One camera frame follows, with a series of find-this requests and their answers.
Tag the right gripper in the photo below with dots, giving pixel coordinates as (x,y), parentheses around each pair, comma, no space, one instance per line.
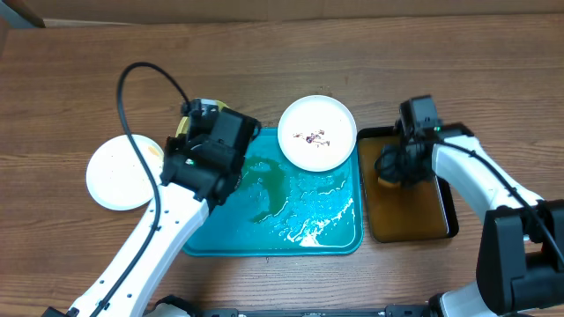
(390,171)

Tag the yellow-green plate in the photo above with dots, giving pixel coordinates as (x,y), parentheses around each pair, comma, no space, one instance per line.
(181,125)

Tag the teal and yellow sponge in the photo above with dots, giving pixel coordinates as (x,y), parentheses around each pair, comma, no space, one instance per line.
(389,182)

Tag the white plate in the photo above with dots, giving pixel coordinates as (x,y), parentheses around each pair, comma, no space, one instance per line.
(317,133)
(115,177)

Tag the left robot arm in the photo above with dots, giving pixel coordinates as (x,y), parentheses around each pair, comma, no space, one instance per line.
(179,184)

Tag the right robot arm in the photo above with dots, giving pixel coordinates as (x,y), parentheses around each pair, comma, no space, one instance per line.
(520,263)

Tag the black tray with brown water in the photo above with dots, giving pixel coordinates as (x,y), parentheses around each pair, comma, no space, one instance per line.
(425,211)

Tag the teal plastic tray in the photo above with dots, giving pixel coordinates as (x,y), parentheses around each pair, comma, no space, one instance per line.
(282,210)

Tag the dark chair part background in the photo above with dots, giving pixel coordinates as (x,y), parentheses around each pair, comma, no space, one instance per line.
(18,15)

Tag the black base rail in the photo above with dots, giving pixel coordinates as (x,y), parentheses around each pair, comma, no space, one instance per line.
(171,306)

